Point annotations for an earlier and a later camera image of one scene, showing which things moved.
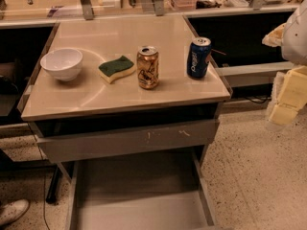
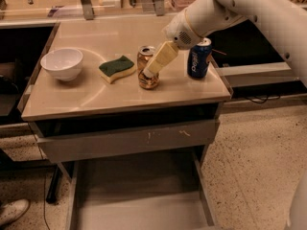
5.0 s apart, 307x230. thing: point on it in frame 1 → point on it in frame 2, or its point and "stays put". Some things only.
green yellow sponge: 113,69 stays put
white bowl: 64,63 stays put
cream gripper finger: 290,96 → 181,34
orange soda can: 148,67 stays put
